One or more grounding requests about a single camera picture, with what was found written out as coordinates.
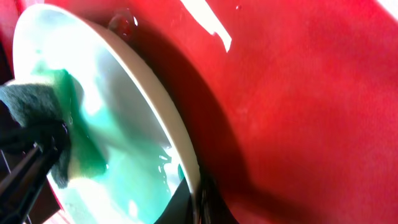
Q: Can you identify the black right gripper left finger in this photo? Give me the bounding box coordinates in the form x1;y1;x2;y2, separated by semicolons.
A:
155;178;194;224

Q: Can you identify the red plastic tray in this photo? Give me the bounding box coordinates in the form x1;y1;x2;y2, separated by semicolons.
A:
1;0;397;223

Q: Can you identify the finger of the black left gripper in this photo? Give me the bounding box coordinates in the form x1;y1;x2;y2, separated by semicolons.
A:
1;120;70;224

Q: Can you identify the green yellow sponge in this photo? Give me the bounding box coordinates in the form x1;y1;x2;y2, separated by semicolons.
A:
1;69;106;189

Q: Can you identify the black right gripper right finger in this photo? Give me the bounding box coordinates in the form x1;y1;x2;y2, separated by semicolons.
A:
198;174;238;224

